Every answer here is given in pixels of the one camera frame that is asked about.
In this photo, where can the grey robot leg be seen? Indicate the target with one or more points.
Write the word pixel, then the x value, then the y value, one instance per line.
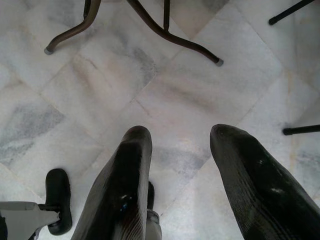
pixel 153 225
pixel 22 216

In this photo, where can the grey left robot leg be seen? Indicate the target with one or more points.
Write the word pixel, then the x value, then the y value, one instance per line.
pixel 22 216

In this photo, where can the black robot foot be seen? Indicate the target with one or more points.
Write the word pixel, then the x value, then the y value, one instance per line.
pixel 151 195
pixel 58 190

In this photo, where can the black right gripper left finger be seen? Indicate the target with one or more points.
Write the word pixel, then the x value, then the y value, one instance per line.
pixel 120 190

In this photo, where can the black right robot foot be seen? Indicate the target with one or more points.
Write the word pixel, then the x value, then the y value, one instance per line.
pixel 151 195

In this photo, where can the black chair leg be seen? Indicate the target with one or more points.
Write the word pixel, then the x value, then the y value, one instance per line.
pixel 290 11
pixel 302 129

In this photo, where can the black left robot foot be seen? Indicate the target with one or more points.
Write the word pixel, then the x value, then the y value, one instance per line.
pixel 58 190

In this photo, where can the grey right robot leg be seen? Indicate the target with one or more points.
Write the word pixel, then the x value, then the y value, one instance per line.
pixel 153 225

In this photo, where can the straight black thin furniture leg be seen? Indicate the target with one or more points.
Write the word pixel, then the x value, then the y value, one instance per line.
pixel 166 12

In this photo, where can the curved brown metal table leg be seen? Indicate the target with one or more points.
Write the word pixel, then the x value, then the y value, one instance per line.
pixel 72 31
pixel 172 37

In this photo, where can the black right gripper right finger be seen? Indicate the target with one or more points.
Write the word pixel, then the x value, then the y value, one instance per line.
pixel 262 195

